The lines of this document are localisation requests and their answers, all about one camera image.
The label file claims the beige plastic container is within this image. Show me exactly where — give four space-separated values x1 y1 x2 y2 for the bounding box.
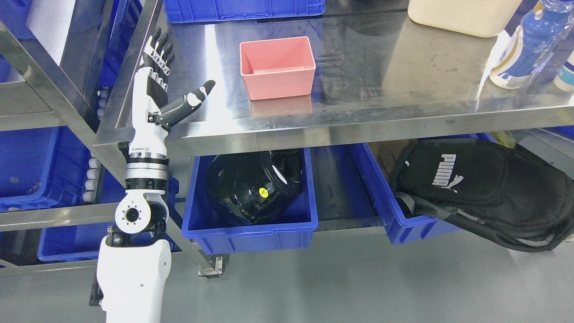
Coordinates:
407 0 521 38

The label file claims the pink plastic storage box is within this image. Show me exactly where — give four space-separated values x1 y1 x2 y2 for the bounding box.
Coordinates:
239 36 316 100

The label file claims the blue bin at table back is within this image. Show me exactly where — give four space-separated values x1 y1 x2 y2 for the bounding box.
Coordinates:
163 0 326 24

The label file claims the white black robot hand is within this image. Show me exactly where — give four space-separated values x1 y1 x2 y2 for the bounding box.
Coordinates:
128 27 216 155

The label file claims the stainless steel table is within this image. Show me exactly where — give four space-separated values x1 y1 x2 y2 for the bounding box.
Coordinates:
94 0 573 179

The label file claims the blue drink bottle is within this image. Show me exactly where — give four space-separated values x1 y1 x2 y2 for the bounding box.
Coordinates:
489 0 573 89

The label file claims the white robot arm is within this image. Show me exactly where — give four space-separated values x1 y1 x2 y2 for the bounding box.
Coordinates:
96 151 172 323

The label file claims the steel shelf rack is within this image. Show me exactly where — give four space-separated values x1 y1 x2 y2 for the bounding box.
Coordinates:
0 0 135 276

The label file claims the black Puma backpack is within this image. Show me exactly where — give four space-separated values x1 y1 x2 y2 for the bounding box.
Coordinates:
390 138 574 252

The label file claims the blue bin with black helmet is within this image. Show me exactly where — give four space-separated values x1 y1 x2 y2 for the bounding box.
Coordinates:
181 148 318 255

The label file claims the white bottle at edge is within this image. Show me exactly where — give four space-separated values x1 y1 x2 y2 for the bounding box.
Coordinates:
553 51 574 92

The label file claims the blue lower shelf bin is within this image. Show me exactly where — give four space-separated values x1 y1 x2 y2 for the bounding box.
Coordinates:
37 172 180 262

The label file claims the blue bin under backpack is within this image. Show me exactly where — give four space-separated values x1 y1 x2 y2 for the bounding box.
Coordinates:
347 138 461 245

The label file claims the black helmet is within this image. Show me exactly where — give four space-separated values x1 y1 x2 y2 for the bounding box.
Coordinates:
205 149 304 227

